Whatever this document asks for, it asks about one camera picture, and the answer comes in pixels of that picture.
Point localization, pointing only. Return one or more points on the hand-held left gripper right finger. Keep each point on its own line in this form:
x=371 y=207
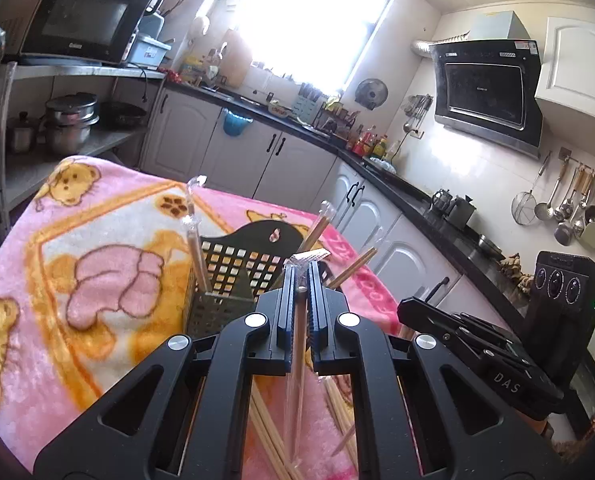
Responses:
x=317 y=310

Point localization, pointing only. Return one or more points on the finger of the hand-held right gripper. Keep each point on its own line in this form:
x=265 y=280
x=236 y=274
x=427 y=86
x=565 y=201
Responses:
x=427 y=317

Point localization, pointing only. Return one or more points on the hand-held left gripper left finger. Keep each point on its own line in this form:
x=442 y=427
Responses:
x=288 y=310

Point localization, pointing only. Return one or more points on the chopstick pair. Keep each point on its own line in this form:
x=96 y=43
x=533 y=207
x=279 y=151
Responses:
x=317 y=227
x=352 y=267
x=200 y=270
x=297 y=400
x=191 y=200

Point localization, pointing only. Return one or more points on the green plastic utensil holder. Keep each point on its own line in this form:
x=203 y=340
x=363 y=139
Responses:
x=227 y=265

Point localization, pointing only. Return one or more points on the pile of chopsticks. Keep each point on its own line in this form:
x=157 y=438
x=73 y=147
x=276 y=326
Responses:
x=262 y=425

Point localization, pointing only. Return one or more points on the row of hanging utensils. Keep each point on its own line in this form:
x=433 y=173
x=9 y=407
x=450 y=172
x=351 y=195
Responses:
x=572 y=205

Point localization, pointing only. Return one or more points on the ginger roots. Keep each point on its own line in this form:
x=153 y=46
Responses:
x=516 y=270

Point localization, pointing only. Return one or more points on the metal bowl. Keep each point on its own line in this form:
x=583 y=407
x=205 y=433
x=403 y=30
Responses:
x=490 y=245

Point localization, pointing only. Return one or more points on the black coffee pot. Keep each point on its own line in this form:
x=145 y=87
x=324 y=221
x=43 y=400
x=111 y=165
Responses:
x=461 y=214

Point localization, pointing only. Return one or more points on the small metal kettle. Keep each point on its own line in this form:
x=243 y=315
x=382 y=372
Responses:
x=441 y=202

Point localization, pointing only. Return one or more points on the white lower cabinets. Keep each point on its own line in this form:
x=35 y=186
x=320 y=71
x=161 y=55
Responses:
x=297 y=165

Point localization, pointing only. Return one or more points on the group of condiment bottles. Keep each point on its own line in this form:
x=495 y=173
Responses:
x=370 y=145

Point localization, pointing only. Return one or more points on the blue hanging waste bin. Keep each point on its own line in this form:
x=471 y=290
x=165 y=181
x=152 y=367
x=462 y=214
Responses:
x=236 y=124

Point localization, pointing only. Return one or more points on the pink printed blanket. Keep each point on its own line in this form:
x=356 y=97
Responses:
x=102 y=240

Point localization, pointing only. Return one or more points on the light blue knife block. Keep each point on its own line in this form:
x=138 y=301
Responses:
x=307 y=105

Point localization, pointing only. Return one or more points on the hanging ladles under hood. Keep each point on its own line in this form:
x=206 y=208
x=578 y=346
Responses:
x=417 y=110

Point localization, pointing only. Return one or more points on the black range hood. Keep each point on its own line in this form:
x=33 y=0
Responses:
x=482 y=90

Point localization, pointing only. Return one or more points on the white upper cabinet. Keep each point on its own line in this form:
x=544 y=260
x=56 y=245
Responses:
x=577 y=70

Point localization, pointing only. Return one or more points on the dark wok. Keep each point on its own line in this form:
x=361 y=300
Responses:
x=122 y=116

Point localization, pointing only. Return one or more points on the wooden cutting board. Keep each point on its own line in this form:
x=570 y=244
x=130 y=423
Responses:
x=236 y=57

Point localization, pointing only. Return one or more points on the steel pot on shelf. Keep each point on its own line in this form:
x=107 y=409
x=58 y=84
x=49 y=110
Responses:
x=70 y=125

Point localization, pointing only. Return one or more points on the blue plastic dish container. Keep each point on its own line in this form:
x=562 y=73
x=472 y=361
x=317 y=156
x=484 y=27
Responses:
x=147 y=52

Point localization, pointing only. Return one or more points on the kitchen window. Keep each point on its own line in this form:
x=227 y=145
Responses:
x=307 y=15

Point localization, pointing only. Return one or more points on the metal kitchen shelf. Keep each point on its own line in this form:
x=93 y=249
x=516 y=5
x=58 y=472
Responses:
x=77 y=72

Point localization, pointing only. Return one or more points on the small steel pot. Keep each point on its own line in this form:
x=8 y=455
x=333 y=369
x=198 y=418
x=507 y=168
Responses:
x=22 y=135

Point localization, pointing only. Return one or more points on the black microwave oven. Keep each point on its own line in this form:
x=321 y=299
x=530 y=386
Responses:
x=77 y=20

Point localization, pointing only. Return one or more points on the small round wall fan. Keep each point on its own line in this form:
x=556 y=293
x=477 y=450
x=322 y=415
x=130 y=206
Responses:
x=371 y=94

